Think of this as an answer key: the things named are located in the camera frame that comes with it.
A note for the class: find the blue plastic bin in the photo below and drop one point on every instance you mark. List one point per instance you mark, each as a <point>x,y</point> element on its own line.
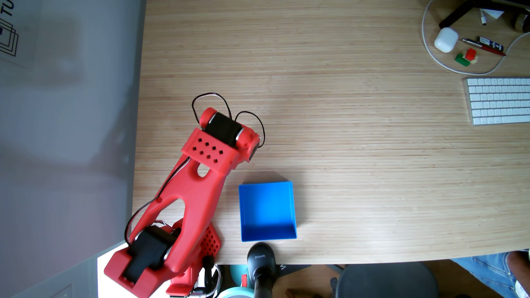
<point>267,209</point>

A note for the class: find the dark grey chair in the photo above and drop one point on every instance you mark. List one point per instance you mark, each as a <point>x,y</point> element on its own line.
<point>387,281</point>

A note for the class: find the paper sheet with logo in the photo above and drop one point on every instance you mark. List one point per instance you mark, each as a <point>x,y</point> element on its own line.
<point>7,29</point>

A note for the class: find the teal round object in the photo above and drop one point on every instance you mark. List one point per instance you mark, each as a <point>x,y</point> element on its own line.
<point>236,285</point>

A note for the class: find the white earbuds case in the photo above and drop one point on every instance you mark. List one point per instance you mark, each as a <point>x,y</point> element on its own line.
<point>446,39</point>

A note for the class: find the small red toy brick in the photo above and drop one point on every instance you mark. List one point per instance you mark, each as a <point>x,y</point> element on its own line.
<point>470,54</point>

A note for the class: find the black table clamp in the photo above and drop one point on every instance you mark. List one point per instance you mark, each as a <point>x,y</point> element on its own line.
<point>209,275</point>

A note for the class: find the small green toy brick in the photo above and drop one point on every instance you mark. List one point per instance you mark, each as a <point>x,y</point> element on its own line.
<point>461,60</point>

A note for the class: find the white keyboard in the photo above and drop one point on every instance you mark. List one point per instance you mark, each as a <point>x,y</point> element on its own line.
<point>499,100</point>

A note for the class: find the red and silver pen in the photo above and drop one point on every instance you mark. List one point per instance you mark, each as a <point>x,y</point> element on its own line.
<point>482,46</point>

